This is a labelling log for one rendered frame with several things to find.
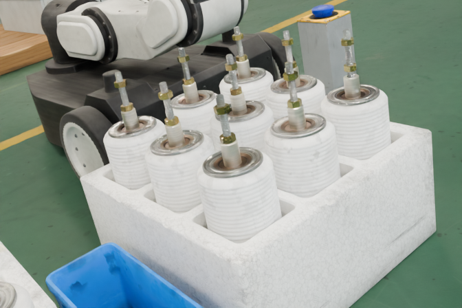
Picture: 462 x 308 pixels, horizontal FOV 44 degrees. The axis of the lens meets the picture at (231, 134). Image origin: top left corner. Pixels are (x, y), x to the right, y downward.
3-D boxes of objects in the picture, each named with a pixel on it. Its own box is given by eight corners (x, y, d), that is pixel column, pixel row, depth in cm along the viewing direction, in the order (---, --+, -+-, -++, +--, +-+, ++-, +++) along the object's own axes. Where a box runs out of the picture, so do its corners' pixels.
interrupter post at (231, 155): (219, 166, 71) (214, 142, 69) (234, 159, 72) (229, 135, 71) (231, 171, 69) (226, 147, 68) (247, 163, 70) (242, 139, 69)
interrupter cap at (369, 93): (390, 91, 83) (390, 86, 83) (359, 111, 78) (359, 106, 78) (347, 85, 88) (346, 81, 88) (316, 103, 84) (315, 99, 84)
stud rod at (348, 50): (353, 78, 83) (347, 27, 80) (356, 80, 82) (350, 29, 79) (346, 80, 83) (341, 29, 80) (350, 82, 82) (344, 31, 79)
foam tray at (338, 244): (108, 268, 99) (78, 177, 92) (267, 172, 120) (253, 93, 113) (263, 383, 70) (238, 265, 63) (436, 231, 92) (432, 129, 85)
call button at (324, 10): (308, 20, 105) (306, 9, 104) (322, 14, 107) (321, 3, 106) (324, 21, 102) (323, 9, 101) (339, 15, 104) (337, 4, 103)
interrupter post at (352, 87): (365, 95, 83) (363, 74, 82) (355, 101, 82) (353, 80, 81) (351, 93, 85) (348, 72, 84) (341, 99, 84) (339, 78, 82)
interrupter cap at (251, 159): (191, 169, 71) (190, 164, 71) (238, 146, 75) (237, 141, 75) (227, 186, 66) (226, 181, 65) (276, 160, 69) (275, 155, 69)
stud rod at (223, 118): (225, 152, 70) (213, 95, 67) (232, 150, 70) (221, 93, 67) (228, 155, 69) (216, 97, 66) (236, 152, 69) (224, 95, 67)
